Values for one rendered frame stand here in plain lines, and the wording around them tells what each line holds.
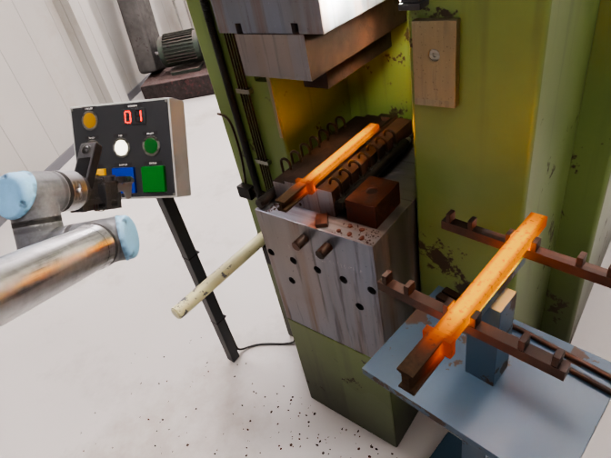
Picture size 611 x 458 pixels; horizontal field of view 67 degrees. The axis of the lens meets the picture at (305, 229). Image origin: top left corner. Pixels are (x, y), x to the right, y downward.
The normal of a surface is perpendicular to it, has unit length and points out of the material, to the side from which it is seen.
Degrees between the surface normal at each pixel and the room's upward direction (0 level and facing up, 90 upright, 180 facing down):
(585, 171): 90
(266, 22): 90
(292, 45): 90
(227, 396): 0
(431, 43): 90
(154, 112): 60
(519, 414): 0
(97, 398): 0
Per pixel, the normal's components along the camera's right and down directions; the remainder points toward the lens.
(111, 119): -0.28, 0.14
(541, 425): -0.18, -0.79
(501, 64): -0.60, 0.56
